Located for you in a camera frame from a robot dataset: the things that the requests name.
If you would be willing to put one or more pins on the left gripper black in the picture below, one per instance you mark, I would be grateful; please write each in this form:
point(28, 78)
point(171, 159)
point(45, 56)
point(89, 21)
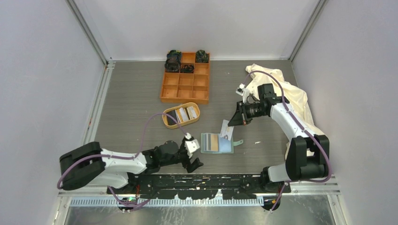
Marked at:
point(194, 164)

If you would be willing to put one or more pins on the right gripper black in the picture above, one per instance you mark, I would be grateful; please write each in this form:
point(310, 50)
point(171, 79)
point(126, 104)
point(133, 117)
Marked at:
point(241, 117)

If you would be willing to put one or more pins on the white patterned credit card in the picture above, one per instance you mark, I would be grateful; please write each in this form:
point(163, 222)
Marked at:
point(226, 130)

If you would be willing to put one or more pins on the green card holder wallet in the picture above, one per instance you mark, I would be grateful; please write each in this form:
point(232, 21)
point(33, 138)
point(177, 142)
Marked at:
point(225, 146)

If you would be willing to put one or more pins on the orange credit card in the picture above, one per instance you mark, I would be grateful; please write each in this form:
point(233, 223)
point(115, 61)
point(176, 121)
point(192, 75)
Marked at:
point(213, 143)

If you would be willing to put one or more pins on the tan oval card tray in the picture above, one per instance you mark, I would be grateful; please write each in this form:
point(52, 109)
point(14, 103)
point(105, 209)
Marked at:
point(170, 119)

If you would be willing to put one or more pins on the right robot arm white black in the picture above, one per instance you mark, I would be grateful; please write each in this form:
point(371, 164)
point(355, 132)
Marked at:
point(308, 154)

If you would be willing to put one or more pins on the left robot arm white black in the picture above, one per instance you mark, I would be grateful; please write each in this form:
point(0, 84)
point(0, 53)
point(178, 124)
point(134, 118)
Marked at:
point(91, 164)

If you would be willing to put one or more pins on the stack of cards in tray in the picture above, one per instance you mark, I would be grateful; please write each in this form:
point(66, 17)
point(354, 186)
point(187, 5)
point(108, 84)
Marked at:
point(185, 114)

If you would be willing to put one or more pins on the cream cloth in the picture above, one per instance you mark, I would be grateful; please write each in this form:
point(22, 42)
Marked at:
point(297, 97)

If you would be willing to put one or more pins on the orange compartment organizer tray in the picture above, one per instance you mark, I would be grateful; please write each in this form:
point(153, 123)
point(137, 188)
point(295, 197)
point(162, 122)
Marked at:
point(190, 84)

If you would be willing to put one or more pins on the small dark rolled belt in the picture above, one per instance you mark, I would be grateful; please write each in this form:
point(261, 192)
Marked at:
point(201, 56)

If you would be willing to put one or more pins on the large dark rolled belt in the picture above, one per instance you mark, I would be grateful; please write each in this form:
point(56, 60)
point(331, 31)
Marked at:
point(173, 61)

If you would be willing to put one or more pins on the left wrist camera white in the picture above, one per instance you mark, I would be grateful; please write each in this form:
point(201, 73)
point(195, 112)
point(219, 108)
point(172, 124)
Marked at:
point(191, 144)

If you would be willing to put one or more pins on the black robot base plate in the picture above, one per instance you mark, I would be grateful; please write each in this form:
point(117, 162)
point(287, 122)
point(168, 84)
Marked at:
point(199, 186)

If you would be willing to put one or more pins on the slotted cable duct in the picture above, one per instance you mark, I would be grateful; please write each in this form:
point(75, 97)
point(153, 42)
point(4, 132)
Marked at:
point(218, 201)

